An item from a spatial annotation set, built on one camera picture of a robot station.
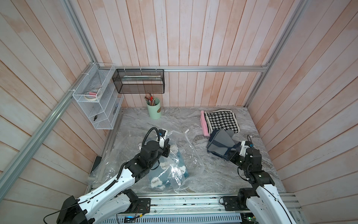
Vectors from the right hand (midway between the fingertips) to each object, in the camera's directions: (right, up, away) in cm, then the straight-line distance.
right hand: (228, 149), depth 82 cm
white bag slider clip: (-25, +11, +1) cm, 27 cm away
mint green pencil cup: (-48, +24, +25) cm, 59 cm away
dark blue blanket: (-2, +3, +7) cm, 8 cm away
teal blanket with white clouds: (-34, -8, -11) cm, 37 cm away
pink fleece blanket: (-10, +15, +21) cm, 28 cm away
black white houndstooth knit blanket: (+2, +18, +19) cm, 26 cm away
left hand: (-36, +6, -5) cm, 37 cm away
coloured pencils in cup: (-49, +32, +16) cm, 61 cm away
